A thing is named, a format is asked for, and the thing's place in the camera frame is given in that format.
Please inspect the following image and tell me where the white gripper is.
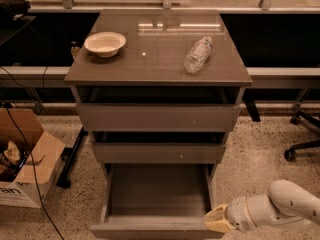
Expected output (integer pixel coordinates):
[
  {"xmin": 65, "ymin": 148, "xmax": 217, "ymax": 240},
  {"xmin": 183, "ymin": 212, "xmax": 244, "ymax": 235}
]
[{"xmin": 204, "ymin": 194, "xmax": 278, "ymax": 233}]

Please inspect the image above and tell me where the grey bottom drawer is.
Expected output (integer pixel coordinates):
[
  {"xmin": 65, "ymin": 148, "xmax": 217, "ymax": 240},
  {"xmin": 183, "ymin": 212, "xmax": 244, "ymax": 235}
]
[{"xmin": 91, "ymin": 164, "xmax": 223, "ymax": 240}]

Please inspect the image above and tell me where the grey drawer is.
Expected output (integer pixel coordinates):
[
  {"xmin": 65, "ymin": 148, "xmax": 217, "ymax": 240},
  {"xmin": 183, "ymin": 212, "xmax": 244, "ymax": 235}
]
[
  {"xmin": 91, "ymin": 164, "xmax": 223, "ymax": 240},
  {"xmin": 72, "ymin": 85, "xmax": 243, "ymax": 132},
  {"xmin": 92, "ymin": 132, "xmax": 226, "ymax": 164}
]

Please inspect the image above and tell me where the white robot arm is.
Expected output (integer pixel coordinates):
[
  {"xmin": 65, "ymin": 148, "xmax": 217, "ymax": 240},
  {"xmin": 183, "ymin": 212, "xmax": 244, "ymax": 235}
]
[{"xmin": 204, "ymin": 180, "xmax": 320, "ymax": 233}]

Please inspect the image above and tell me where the grey middle drawer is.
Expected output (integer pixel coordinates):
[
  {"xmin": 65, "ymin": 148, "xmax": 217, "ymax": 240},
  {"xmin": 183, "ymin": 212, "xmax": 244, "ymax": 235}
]
[{"xmin": 92, "ymin": 132, "xmax": 226, "ymax": 164}]

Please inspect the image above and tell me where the grey drawer cabinet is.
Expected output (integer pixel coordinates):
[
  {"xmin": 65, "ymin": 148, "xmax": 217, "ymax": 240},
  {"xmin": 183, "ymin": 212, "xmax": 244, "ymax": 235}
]
[{"xmin": 64, "ymin": 9, "xmax": 253, "ymax": 175}]

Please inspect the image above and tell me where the grey top drawer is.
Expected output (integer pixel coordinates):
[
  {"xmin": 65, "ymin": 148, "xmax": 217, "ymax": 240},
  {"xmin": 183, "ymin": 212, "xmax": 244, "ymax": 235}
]
[{"xmin": 72, "ymin": 85, "xmax": 243, "ymax": 132}]

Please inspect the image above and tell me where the black office chair base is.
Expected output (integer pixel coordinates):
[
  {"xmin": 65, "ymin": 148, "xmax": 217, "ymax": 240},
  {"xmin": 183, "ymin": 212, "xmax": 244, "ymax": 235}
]
[{"xmin": 283, "ymin": 109, "xmax": 320, "ymax": 162}]

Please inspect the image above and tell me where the black table leg right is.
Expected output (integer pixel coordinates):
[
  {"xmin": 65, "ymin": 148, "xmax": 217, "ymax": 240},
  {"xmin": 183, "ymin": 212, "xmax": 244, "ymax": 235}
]
[{"xmin": 243, "ymin": 91, "xmax": 261, "ymax": 122}]

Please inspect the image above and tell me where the black table leg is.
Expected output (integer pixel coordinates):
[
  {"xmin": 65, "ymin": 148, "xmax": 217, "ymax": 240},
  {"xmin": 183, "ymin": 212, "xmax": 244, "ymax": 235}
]
[
  {"xmin": 56, "ymin": 128, "xmax": 87, "ymax": 189},
  {"xmin": 243, "ymin": 91, "xmax": 261, "ymax": 122}
]

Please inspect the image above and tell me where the clear plastic water bottle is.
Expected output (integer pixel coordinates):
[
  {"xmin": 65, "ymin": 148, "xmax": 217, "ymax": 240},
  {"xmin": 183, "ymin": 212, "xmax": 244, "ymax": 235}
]
[{"xmin": 184, "ymin": 36, "xmax": 212, "ymax": 74}]

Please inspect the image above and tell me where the black table leg left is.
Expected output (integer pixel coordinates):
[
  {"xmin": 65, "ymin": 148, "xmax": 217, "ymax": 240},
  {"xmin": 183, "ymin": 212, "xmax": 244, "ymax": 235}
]
[{"xmin": 56, "ymin": 128, "xmax": 87, "ymax": 189}]

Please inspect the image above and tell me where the open cardboard box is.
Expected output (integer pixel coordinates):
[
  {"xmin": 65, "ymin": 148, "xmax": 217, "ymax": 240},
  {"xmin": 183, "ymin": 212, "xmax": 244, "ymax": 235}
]
[{"xmin": 0, "ymin": 108, "xmax": 65, "ymax": 208}]

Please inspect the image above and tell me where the white paper bowl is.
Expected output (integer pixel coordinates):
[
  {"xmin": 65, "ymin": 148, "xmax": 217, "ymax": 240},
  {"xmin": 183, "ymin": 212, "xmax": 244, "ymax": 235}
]
[{"xmin": 84, "ymin": 32, "xmax": 126, "ymax": 58}]

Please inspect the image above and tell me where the crumpled snack bag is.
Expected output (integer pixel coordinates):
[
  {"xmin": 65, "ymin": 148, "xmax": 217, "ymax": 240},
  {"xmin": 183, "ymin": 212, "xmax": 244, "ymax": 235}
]
[{"xmin": 0, "ymin": 141, "xmax": 21, "ymax": 181}]

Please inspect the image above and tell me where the small bottle behind cabinet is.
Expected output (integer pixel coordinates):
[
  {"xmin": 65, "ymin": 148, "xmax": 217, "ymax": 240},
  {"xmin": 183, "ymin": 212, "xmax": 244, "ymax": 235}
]
[{"xmin": 70, "ymin": 41, "xmax": 80, "ymax": 58}]

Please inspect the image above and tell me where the black bag on desk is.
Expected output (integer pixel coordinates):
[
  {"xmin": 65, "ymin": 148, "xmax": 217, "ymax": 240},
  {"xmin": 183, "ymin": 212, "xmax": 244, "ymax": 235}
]
[{"xmin": 0, "ymin": 0, "xmax": 31, "ymax": 22}]

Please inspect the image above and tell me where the black power cable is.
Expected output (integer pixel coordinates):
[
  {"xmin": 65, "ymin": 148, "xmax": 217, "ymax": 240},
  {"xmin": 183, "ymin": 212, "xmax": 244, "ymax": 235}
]
[{"xmin": 0, "ymin": 66, "xmax": 66, "ymax": 240}]

